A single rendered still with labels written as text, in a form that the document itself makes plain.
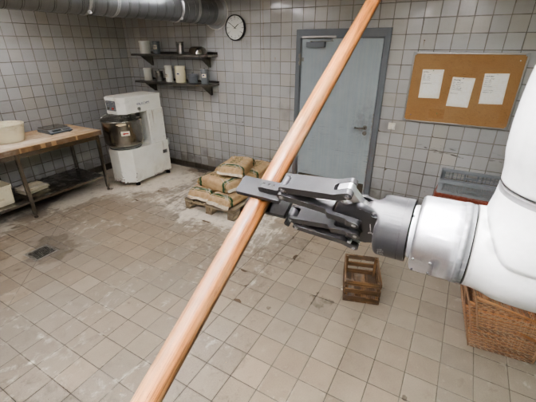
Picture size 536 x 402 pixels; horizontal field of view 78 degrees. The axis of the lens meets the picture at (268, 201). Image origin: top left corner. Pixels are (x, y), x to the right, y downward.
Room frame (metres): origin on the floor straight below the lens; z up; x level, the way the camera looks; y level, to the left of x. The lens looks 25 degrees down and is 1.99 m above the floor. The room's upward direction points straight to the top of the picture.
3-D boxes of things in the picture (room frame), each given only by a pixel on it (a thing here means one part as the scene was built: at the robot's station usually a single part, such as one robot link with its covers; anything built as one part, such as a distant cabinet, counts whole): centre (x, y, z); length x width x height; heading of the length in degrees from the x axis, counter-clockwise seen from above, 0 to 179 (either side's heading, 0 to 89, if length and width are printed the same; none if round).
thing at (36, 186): (4.07, 3.15, 0.27); 0.34 x 0.26 x 0.08; 156
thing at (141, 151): (5.11, 2.10, 0.66); 0.92 x 0.59 x 1.32; 150
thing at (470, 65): (3.68, -2.04, 1.55); 1.04 x 0.03 x 0.74; 60
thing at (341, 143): (4.33, -0.85, 1.08); 1.14 x 0.09 x 2.16; 60
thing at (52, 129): (4.55, 2.94, 0.94); 0.32 x 0.30 x 0.07; 60
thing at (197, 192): (4.16, 0.78, 0.22); 0.62 x 0.36 x 0.15; 156
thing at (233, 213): (4.32, 0.47, 0.07); 1.20 x 0.80 x 0.14; 150
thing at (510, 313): (1.91, -1.72, 0.32); 0.56 x 0.49 x 0.28; 158
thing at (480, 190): (3.17, -2.10, 0.68); 0.60 x 0.40 x 0.16; 60
